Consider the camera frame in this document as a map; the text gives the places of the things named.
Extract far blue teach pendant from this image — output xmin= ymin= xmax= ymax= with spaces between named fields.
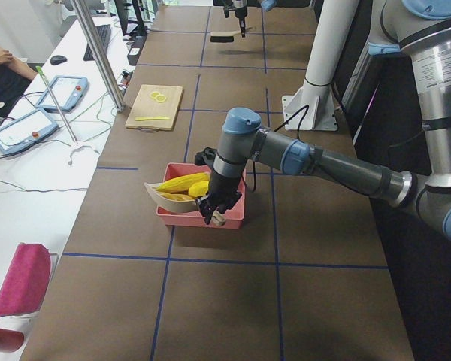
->
xmin=35 ymin=76 xmax=89 ymax=113

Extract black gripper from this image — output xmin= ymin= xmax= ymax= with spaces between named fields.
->
xmin=222 ymin=0 xmax=247 ymax=18
xmin=195 ymin=147 xmax=243 ymax=225

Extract blue teach pendant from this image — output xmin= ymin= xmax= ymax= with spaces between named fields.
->
xmin=35 ymin=76 xmax=89 ymax=113
xmin=0 ymin=108 xmax=59 ymax=155

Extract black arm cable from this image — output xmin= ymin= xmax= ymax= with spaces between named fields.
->
xmin=250 ymin=104 xmax=311 ymax=193

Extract yellow toy corn cob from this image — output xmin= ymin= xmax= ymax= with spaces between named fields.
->
xmin=156 ymin=172 xmax=210 ymax=193

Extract beige hand brush black bristles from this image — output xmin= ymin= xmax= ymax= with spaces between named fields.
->
xmin=210 ymin=26 xmax=255 ymax=43

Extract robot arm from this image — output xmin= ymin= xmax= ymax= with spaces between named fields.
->
xmin=213 ymin=0 xmax=277 ymax=19
xmin=196 ymin=1 xmax=451 ymax=241

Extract black keyboard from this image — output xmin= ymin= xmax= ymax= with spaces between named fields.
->
xmin=83 ymin=24 xmax=111 ymax=62

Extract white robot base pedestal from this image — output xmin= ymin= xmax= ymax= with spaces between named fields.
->
xmin=282 ymin=0 xmax=359 ymax=131

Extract lemon slice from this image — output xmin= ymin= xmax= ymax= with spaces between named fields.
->
xmin=150 ymin=91 xmax=162 ymax=100
xmin=153 ymin=93 xmax=167 ymax=103

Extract near blue teach pendant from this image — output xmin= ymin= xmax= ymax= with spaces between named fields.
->
xmin=0 ymin=108 xmax=59 ymax=155

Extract bamboo cutting board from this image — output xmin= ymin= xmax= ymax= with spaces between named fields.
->
xmin=125 ymin=84 xmax=183 ymax=131

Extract tan toy ginger root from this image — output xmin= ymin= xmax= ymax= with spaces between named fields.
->
xmin=159 ymin=192 xmax=195 ymax=202

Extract person's forearm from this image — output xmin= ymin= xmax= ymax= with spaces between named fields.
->
xmin=5 ymin=57 xmax=38 ymax=80

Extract beige plastic dustpan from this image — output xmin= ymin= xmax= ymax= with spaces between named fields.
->
xmin=144 ymin=182 xmax=199 ymax=214

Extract upper lemon slice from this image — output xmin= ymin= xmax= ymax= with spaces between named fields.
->
xmin=150 ymin=91 xmax=162 ymax=100

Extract aluminium frame post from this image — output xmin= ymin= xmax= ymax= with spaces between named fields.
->
xmin=71 ymin=0 xmax=126 ymax=113

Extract lower lemon slice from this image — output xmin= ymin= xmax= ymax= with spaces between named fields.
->
xmin=153 ymin=93 xmax=167 ymax=103

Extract thin metal rod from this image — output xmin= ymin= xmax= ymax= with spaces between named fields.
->
xmin=35 ymin=66 xmax=79 ymax=144

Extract black computer mouse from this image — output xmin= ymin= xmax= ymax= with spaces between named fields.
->
xmin=50 ymin=55 xmax=68 ymax=65

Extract pink plastic bin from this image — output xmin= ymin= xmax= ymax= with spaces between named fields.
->
xmin=156 ymin=162 xmax=247 ymax=230

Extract yellow-green plastic knife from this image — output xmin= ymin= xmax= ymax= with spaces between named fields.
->
xmin=135 ymin=116 xmax=170 ymax=122

